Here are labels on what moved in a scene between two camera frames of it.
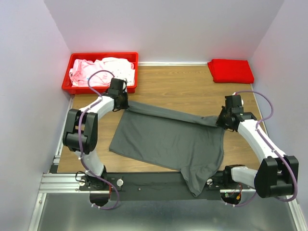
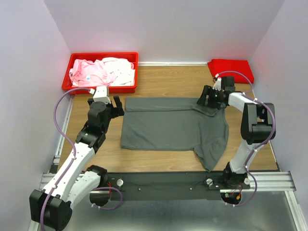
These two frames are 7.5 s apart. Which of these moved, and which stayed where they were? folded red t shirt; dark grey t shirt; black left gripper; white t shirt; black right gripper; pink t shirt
Moved: black right gripper; dark grey t shirt; black left gripper
Stayed: pink t shirt; folded red t shirt; white t shirt
